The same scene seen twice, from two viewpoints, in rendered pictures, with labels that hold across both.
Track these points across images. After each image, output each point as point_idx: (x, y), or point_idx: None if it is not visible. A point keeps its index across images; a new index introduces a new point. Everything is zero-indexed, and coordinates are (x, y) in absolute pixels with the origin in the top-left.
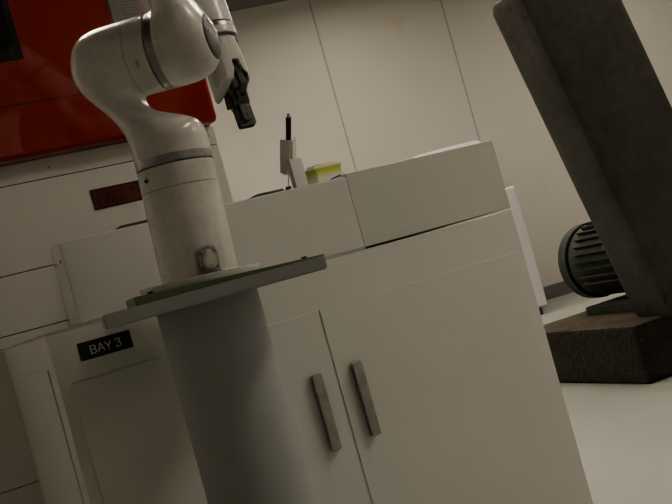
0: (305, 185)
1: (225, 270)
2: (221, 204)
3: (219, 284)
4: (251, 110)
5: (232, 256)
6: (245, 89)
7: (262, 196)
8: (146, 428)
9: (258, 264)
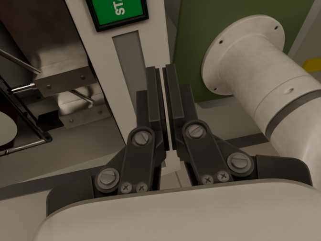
0: None
1: (283, 45)
2: (297, 63)
3: (298, 47)
4: (180, 98)
5: (270, 41)
6: (262, 157)
7: (164, 8)
8: None
9: (274, 19)
